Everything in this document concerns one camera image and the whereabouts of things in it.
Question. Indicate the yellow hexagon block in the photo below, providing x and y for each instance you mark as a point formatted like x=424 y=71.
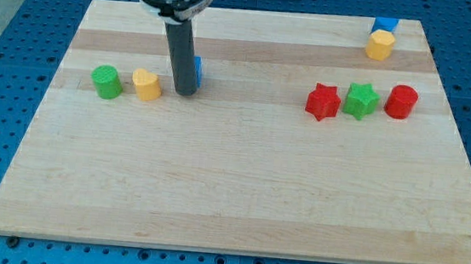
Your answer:
x=380 y=45

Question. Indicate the wooden board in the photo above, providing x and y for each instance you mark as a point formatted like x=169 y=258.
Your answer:
x=240 y=167

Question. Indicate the blue pentagon block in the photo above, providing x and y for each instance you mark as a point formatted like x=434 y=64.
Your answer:
x=387 y=24

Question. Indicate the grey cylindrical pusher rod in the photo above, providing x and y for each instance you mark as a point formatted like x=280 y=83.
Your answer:
x=182 y=58

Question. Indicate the red star block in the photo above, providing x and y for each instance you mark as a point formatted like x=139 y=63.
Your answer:
x=323 y=102

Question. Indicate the green cylinder block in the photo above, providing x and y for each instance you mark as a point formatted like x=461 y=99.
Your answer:
x=106 y=81

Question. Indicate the blue cube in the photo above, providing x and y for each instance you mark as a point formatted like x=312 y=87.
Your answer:
x=199 y=70

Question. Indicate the red cylinder block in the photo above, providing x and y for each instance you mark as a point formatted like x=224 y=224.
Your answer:
x=401 y=101

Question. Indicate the yellow heart block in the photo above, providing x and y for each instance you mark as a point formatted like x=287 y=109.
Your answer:
x=146 y=84

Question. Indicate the green star block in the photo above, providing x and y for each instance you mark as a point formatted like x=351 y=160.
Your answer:
x=361 y=100

